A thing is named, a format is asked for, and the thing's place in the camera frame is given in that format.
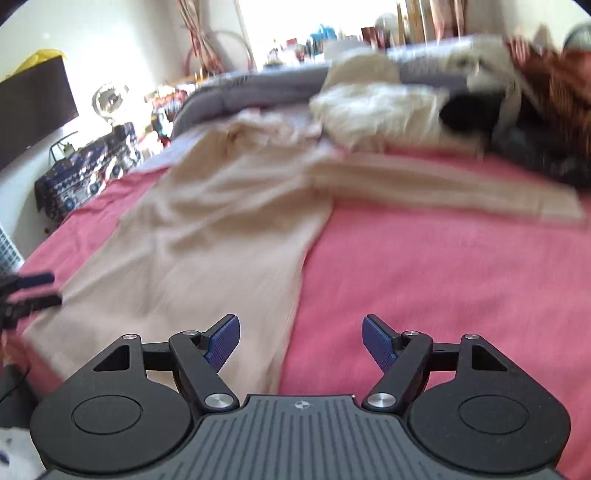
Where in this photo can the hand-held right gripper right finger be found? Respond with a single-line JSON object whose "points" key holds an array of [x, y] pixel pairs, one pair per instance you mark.
{"points": [[378, 345]]}

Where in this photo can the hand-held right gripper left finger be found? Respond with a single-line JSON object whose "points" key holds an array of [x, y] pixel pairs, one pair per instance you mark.
{"points": [[224, 342]]}

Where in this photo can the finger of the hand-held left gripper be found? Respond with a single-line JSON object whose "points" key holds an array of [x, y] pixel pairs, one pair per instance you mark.
{"points": [[37, 279], [39, 304]]}

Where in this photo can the beige long-sleeved shirt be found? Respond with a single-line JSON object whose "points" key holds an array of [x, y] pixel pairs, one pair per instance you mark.
{"points": [[207, 221]]}

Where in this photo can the pink blanket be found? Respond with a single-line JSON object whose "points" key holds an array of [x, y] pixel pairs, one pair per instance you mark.
{"points": [[438, 277]]}

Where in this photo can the black and white printed cloth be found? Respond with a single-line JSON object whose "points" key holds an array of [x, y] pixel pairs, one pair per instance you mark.
{"points": [[18, 457]]}

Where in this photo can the round desk fan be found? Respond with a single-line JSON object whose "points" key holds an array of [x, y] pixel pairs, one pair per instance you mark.
{"points": [[110, 104]]}

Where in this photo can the colourful printed box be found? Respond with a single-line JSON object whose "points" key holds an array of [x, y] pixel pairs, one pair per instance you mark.
{"points": [[166, 108]]}

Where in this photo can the cream white garment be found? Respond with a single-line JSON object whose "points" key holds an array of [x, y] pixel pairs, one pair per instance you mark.
{"points": [[374, 115]]}

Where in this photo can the grey duvet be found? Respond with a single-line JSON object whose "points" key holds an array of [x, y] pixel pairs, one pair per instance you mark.
{"points": [[240, 92]]}

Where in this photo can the dark plaid cloth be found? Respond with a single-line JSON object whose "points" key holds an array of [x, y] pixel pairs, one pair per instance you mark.
{"points": [[540, 152]]}

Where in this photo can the cream silky cloth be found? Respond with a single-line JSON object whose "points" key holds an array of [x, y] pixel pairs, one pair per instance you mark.
{"points": [[360, 69]]}

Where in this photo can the pink floral curtain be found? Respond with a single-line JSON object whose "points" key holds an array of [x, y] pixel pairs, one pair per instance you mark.
{"points": [[196, 32]]}

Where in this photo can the hula hoop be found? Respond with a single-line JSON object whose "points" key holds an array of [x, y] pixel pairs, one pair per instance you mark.
{"points": [[220, 32]]}

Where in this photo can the cluttered windowsill things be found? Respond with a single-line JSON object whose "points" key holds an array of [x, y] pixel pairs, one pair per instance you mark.
{"points": [[323, 34]]}

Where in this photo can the black wall television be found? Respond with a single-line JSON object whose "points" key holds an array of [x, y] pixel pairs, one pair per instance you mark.
{"points": [[32, 115]]}

